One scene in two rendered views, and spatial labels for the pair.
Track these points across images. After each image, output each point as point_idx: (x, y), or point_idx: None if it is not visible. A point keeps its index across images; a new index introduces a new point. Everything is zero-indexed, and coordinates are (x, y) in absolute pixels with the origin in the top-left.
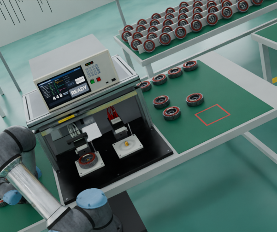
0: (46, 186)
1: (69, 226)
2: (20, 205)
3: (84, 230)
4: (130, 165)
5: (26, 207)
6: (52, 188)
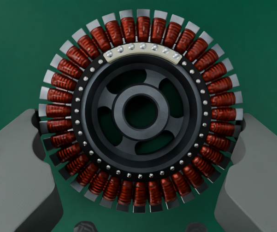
0: (221, 6)
1: None
2: (62, 190)
3: None
4: None
5: (131, 218)
6: None
